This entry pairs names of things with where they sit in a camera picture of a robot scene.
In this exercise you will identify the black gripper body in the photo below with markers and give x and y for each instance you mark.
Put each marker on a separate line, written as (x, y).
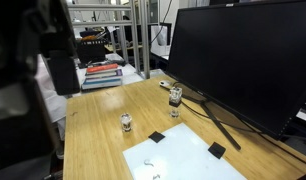
(13, 50)

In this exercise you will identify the white board sheet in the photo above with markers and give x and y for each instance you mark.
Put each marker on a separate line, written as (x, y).
(186, 156)

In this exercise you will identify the white cloth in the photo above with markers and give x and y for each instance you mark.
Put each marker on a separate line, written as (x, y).
(51, 100)

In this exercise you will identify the black storage crate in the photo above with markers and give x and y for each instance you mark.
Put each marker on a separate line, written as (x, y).
(91, 50)

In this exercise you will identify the red book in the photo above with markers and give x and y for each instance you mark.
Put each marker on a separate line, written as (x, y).
(102, 68)

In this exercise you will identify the blue and white book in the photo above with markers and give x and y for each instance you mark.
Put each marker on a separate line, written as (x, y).
(101, 83)

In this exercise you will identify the short clear glass jar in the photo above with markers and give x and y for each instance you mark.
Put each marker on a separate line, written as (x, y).
(126, 122)

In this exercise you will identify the black tape square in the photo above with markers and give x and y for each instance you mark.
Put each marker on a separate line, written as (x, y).
(216, 150)
(156, 137)

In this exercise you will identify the tall clear black-banded bottle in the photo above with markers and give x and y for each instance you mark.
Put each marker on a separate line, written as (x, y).
(175, 100)

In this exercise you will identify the black monitor stand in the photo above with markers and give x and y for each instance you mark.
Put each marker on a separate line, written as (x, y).
(221, 128)

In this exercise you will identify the large black monitor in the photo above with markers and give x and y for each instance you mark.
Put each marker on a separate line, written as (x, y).
(246, 56)

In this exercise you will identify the aluminium frame rack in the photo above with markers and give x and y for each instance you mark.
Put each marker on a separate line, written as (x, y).
(144, 40)

